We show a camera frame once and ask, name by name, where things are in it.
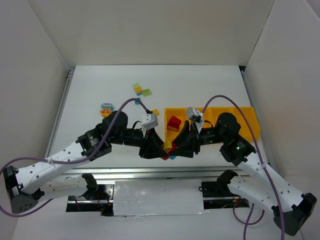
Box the green yellow blue lego stack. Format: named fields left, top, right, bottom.
left=133, top=83, right=143, bottom=96

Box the yellow rectangular lego brick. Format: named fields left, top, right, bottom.
left=152, top=109, right=160, bottom=116

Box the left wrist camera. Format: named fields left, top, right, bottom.
left=141, top=112, right=159, bottom=131

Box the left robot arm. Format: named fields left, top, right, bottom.
left=3, top=111, right=167, bottom=215

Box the red flower lego piece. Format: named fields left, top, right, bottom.
left=167, top=116, right=182, bottom=132

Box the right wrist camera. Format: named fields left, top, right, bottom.
left=186, top=107, right=205, bottom=133

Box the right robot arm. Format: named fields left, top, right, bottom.
left=172, top=112, right=317, bottom=236

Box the orange flower lego piece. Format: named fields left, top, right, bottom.
left=100, top=108, right=112, bottom=118

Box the light green lego brick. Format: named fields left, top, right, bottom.
left=142, top=88, right=152, bottom=97

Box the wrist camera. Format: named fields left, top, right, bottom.
left=186, top=107, right=205, bottom=133
left=141, top=112, right=159, bottom=131

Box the aluminium frame rail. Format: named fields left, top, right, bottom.
left=62, top=166, right=248, bottom=183

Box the white taped cover plate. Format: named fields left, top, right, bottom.
left=113, top=179, right=205, bottom=217

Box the yellow red blue lego stack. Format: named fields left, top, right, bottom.
left=161, top=141, right=176, bottom=161

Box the teal small lego brick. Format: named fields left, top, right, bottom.
left=134, top=98, right=141, bottom=105

